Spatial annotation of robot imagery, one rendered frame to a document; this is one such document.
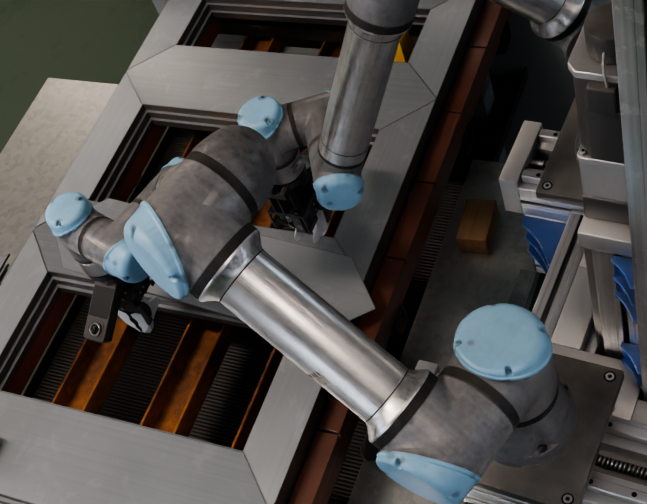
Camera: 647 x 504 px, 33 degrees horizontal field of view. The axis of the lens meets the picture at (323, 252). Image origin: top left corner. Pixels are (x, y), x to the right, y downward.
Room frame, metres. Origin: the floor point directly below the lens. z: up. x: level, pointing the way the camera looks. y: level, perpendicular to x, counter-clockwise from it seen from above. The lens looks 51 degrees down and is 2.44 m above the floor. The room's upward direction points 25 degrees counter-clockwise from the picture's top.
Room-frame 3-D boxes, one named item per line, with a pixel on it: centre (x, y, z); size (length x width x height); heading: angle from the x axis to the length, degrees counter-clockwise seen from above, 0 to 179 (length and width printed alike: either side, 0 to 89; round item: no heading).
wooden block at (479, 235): (1.29, -0.30, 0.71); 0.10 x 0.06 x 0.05; 143
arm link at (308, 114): (1.26, -0.09, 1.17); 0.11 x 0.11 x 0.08; 78
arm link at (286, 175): (1.30, 0.00, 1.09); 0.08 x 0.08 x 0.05
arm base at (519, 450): (0.71, -0.16, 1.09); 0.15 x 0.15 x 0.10
